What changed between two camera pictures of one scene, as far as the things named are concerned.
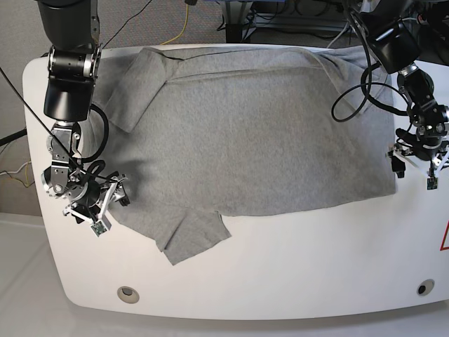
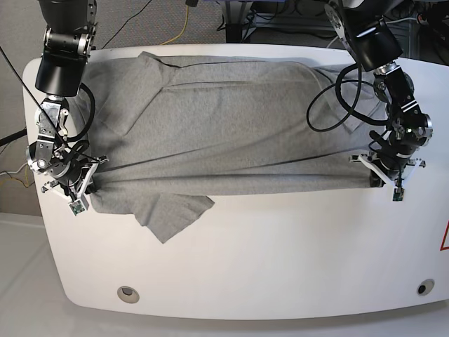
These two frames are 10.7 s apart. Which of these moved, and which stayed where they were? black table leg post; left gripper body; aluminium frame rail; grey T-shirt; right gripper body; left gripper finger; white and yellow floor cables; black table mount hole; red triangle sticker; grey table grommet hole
Moved: right gripper body; left gripper finger; grey T-shirt; left gripper body
Stayed: black table mount hole; red triangle sticker; white and yellow floor cables; grey table grommet hole; aluminium frame rail; black table leg post
